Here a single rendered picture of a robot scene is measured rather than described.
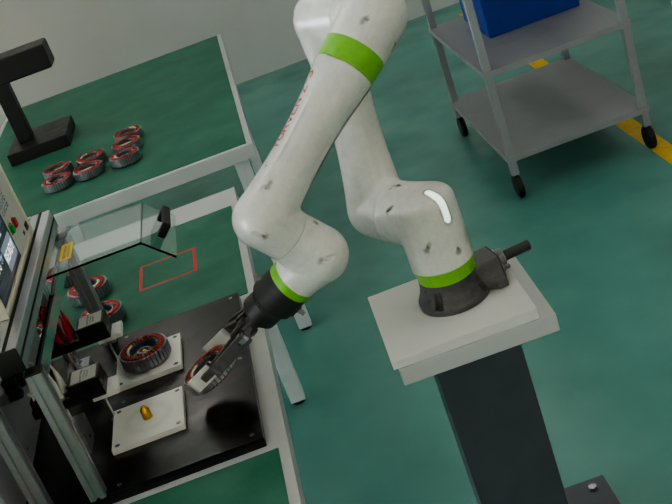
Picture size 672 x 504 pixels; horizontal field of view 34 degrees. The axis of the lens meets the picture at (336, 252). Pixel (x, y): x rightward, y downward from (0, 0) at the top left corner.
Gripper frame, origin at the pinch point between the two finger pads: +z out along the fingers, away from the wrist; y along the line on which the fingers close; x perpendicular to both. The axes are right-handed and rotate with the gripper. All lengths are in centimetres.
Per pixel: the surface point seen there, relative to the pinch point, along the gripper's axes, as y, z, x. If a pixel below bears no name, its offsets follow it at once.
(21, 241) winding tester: 14.3, 13.8, 42.3
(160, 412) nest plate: -3.6, 13.4, 0.5
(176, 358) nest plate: 16.7, 15.5, 1.5
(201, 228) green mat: 93, 31, 6
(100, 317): 16.4, 18.7, 19.6
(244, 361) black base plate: 11.4, 1.7, -8.1
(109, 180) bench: 156, 75, 32
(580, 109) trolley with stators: 257, -30, -98
